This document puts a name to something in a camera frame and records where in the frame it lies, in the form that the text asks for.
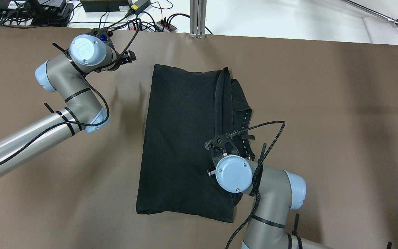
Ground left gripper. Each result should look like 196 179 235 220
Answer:
89 27 137 72

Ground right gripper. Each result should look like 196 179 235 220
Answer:
204 132 245 165

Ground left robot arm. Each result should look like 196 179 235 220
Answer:
0 27 136 178

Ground black equipment box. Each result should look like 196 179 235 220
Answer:
80 0 133 13

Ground grey orange USB hub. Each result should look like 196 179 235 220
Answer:
126 19 178 33

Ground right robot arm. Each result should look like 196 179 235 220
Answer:
204 132 326 249

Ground metal reacher grabber tool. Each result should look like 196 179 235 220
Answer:
341 0 398 28

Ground aluminium frame post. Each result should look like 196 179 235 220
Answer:
189 0 207 39

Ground black power adapter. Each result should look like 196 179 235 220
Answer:
124 0 151 18

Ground black graphic t-shirt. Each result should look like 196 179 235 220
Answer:
136 64 252 223

